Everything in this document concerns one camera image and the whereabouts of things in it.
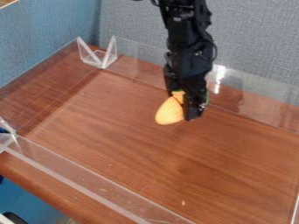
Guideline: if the clear acrylic left bracket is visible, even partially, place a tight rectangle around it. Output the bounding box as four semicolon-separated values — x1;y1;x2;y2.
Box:
0;116;17;154

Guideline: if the clear acrylic front wall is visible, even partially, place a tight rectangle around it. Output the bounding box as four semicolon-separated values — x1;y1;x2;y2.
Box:
5;135;195;224

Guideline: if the clear acrylic corner bracket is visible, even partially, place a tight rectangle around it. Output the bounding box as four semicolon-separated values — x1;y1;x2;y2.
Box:
77;37;117;69

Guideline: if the yellow green toy corn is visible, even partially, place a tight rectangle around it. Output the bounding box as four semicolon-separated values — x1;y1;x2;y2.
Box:
155;91;185;125

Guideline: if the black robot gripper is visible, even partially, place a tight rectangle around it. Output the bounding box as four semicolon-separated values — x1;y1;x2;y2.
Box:
151;0;217;121

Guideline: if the clear acrylic back wall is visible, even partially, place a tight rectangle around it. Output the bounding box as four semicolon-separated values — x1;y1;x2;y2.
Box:
106;36;299;135

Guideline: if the clear acrylic wall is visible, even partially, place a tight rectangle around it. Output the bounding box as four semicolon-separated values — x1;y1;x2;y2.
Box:
106;36;299;135
5;135;195;224

